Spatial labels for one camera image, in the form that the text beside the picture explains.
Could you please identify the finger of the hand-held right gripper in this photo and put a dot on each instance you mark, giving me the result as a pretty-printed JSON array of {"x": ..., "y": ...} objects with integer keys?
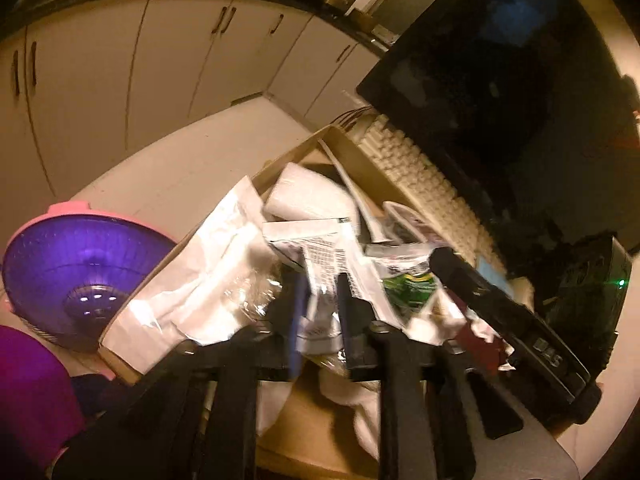
[{"x": 475, "y": 290}]

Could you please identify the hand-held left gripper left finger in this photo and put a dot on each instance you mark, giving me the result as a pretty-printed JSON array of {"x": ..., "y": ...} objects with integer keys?
[{"x": 296, "y": 320}]

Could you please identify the black monitor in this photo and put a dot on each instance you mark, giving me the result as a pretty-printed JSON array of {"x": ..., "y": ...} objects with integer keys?
[{"x": 500, "y": 85}]

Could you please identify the printed white packet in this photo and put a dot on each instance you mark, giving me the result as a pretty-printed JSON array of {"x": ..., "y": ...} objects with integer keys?
[{"x": 325, "y": 260}]

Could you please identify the magenta cloth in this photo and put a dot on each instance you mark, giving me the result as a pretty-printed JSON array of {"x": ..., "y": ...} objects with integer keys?
[{"x": 30, "y": 390}]

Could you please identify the maroon table cloth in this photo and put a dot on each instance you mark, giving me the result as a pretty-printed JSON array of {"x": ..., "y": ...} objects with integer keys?
[{"x": 480, "y": 350}]

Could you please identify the light blue packet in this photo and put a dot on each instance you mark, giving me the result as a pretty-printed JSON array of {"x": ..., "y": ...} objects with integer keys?
[{"x": 492, "y": 272}]

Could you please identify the small silver foil bag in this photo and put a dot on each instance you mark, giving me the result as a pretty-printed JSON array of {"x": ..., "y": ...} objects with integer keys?
[{"x": 310, "y": 192}]

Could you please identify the purple bowl with pink rim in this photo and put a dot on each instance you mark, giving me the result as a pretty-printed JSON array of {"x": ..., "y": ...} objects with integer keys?
[{"x": 75, "y": 260}]

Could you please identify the white keyboard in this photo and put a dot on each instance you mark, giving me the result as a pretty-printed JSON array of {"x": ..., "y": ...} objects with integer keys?
[{"x": 425, "y": 180}]

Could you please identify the cardboard box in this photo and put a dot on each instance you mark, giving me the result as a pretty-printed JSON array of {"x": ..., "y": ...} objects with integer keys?
[{"x": 370, "y": 170}]

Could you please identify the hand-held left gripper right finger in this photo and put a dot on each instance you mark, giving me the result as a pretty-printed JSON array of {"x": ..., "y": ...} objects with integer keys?
[{"x": 352, "y": 320}]

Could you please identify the grey speckled packet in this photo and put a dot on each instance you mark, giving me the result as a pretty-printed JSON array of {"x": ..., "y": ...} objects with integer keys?
[{"x": 405, "y": 222}]

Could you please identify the white fluffy cloth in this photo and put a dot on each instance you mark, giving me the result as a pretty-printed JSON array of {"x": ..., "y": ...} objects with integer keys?
[{"x": 360, "y": 410}]

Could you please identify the green label white packet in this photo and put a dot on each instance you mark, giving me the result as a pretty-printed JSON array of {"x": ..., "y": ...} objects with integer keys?
[{"x": 405, "y": 290}]

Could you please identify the white kitchen cabinets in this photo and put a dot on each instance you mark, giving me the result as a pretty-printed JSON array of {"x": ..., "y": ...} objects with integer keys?
[{"x": 175, "y": 60}]

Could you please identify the large clear plastic bag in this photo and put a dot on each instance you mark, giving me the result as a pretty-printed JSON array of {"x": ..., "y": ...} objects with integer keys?
[{"x": 200, "y": 270}]

